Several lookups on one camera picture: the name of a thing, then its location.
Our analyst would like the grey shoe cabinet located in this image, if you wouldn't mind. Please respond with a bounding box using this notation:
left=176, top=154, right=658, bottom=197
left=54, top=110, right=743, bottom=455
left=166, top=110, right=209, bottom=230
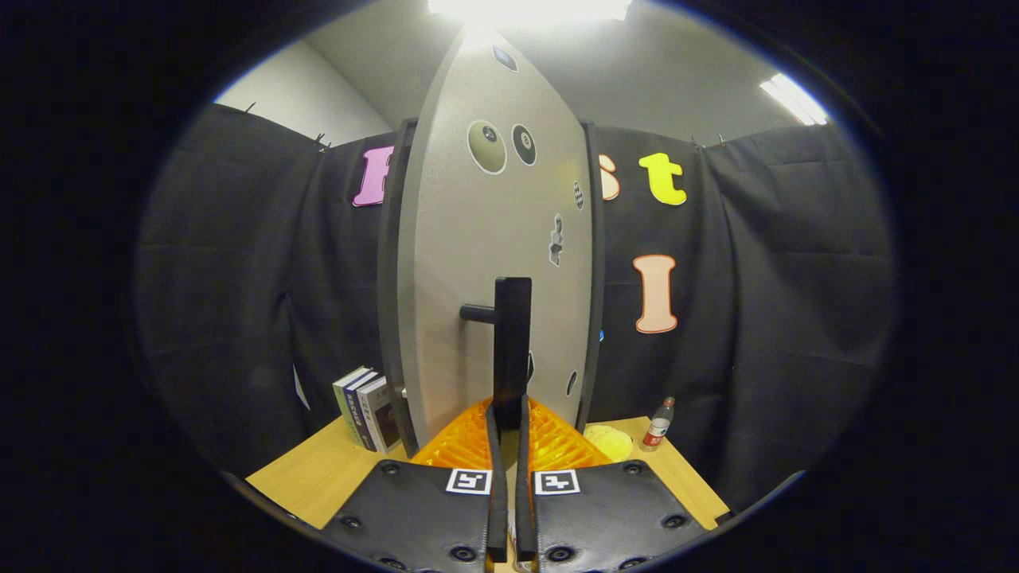
left=376, top=119, right=606, bottom=458

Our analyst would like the narrow ceiling light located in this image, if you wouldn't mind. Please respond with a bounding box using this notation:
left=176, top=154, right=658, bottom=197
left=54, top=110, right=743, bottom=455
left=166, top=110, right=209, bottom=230
left=759, top=73, right=829, bottom=127

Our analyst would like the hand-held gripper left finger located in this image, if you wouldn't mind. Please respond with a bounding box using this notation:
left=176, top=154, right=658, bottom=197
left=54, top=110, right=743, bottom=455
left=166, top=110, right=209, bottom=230
left=322, top=396, right=510, bottom=573

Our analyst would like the black backdrop cloth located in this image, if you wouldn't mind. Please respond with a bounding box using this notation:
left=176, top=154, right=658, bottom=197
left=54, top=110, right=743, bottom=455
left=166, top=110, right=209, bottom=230
left=134, top=102, right=896, bottom=510

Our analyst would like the black door handle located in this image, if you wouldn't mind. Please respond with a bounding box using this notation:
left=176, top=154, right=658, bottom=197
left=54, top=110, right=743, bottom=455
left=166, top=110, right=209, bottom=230
left=459, top=277, right=533, bottom=431

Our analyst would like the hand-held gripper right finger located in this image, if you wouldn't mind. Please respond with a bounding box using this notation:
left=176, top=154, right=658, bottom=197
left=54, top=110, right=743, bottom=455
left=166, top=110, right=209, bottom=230
left=513, top=394, right=709, bottom=573

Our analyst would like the white book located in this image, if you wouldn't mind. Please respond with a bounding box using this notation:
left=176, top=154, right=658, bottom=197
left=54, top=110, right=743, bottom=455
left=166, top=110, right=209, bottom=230
left=357, top=376, right=403, bottom=454

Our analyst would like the clear plastic bottle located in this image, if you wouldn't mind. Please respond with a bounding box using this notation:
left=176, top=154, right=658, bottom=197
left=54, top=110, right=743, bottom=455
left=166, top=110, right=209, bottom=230
left=641, top=397, right=676, bottom=453

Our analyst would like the blue book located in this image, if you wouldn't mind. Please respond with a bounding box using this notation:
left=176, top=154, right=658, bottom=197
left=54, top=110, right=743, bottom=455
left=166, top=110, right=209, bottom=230
left=344, top=372, right=381, bottom=452

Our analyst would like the large ceiling light panel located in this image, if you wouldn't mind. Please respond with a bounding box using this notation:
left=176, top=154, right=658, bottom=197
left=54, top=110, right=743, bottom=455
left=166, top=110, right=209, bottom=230
left=428, top=0, right=634, bottom=23

